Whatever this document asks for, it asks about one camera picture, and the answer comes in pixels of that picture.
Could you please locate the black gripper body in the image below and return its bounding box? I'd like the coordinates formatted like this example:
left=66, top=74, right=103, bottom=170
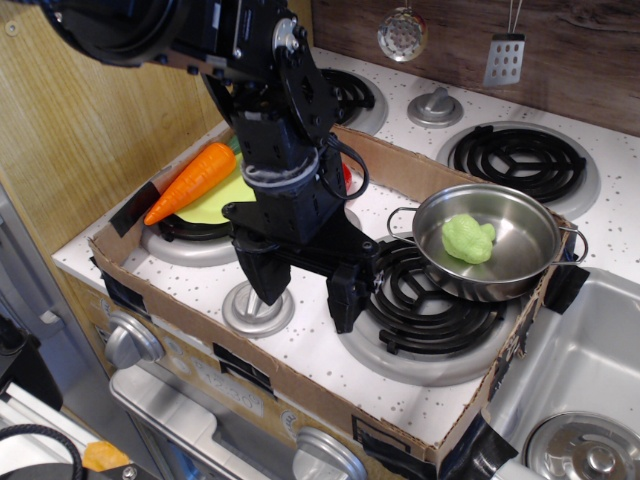
left=223, top=112, right=378, bottom=278

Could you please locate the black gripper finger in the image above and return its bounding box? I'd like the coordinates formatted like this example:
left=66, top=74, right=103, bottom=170
left=327, top=263, right=374, bottom=334
left=234, top=238, right=291, bottom=306

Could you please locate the orange toy carrot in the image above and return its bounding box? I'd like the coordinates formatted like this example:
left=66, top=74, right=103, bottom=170
left=144, top=142, right=237, bottom=226

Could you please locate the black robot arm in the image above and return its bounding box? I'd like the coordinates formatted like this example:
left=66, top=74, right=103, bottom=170
left=40, top=1, right=379, bottom=333

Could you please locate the yellow-green plate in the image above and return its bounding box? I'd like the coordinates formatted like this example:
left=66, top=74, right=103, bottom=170
left=175, top=153, right=255, bottom=225

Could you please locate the silver knob front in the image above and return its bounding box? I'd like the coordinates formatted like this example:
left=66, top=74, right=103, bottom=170
left=222, top=281, right=295, bottom=339

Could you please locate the silver knob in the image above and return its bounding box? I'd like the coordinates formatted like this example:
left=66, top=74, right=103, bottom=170
left=222, top=281, right=295, bottom=339
left=407, top=87, right=464, bottom=128
left=344, top=208, right=362, bottom=236

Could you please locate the silver knob centre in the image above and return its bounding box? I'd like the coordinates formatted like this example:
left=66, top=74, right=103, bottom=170
left=344, top=208, right=362, bottom=236

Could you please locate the red toy strawberry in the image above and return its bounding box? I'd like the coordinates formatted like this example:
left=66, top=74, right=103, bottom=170
left=342, top=163, right=353, bottom=194

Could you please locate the front right black burner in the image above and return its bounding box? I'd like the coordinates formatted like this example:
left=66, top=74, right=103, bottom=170
left=367, top=240, right=507, bottom=356

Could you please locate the black burner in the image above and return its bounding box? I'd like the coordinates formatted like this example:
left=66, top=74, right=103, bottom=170
left=367, top=240, right=507, bottom=356
left=321, top=68, right=376, bottom=125
left=157, top=214, right=232, bottom=242
left=445, top=125, right=587, bottom=203

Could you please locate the front left black burner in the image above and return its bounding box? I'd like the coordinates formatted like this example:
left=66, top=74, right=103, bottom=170
left=157, top=214, right=232, bottom=242

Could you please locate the cardboard fence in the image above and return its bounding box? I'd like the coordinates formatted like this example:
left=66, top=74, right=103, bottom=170
left=89, top=124, right=580, bottom=465

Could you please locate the green toy lettuce piece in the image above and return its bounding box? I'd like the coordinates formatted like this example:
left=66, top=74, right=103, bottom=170
left=441, top=214, right=496, bottom=265

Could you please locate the back left black burner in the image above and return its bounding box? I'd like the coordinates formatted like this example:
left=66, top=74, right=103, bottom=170
left=321, top=68, right=376, bottom=125

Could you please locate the left silver oven dial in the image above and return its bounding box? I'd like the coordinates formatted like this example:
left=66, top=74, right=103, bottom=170
left=105, top=311, right=165, bottom=370

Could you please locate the silver oven dial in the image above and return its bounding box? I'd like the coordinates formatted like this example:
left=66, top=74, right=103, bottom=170
left=292, top=427, right=368, bottom=480
left=105, top=311, right=165, bottom=370

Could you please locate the silver knob back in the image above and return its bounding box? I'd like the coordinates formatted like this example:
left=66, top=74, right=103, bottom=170
left=407, top=87, right=464, bottom=128

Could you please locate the right silver oven dial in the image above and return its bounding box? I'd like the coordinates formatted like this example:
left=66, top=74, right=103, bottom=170
left=292, top=427, right=368, bottom=480

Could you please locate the hanging silver strainer ladle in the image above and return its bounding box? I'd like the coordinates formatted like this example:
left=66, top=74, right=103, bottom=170
left=377, top=1, right=428, bottom=63

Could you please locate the back right black burner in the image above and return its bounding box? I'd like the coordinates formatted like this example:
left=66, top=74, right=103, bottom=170
left=445, top=125, right=587, bottom=203

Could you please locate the hanging silver slotted spatula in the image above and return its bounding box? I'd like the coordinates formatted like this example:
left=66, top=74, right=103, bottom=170
left=483, top=1, right=526, bottom=88

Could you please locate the silver sink basin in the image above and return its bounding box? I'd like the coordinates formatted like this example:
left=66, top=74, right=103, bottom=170
left=488, top=269, right=639, bottom=479

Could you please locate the orange sponge piece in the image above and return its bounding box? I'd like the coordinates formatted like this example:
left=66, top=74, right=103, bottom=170
left=82, top=440, right=130, bottom=472

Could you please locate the silver sink drain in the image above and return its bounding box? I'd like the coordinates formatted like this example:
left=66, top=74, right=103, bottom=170
left=521, top=412, right=639, bottom=479

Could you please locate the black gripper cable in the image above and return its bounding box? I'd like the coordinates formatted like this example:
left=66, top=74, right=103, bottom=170
left=327, top=133, right=371, bottom=202

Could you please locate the steel pan with handles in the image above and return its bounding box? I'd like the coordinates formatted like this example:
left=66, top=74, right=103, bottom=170
left=387, top=184, right=589, bottom=302

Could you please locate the silver oven door handle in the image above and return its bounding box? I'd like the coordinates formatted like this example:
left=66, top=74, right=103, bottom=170
left=110, top=367, right=268, bottom=479

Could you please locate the black cable lower left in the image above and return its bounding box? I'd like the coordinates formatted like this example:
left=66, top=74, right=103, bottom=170
left=0, top=423, right=84, bottom=480

